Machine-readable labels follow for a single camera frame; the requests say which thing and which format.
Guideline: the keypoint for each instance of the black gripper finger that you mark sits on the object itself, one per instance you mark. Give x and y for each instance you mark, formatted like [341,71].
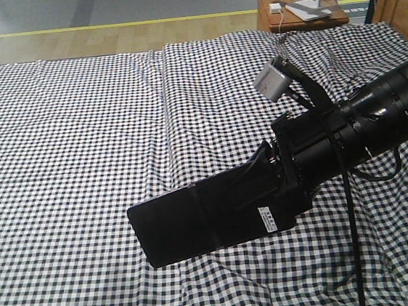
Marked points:
[262,176]

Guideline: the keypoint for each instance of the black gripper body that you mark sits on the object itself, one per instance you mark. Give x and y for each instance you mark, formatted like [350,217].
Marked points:
[309,157]

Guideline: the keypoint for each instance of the black foldable smartphone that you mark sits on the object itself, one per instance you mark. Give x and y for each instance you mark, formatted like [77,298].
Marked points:
[203,217]

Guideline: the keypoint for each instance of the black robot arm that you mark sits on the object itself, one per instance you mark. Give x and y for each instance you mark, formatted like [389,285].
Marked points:
[378,113]

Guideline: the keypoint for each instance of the wooden nightstand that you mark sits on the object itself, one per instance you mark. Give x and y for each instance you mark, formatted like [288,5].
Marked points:
[279,16]

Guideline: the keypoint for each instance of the white charger adapter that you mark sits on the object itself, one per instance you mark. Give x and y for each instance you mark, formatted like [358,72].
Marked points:
[275,8]

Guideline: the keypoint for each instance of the black white checkered bedsheet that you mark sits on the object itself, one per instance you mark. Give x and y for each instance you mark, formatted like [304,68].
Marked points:
[81,140]

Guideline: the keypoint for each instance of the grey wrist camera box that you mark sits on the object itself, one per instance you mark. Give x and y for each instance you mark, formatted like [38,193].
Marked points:
[272,82]

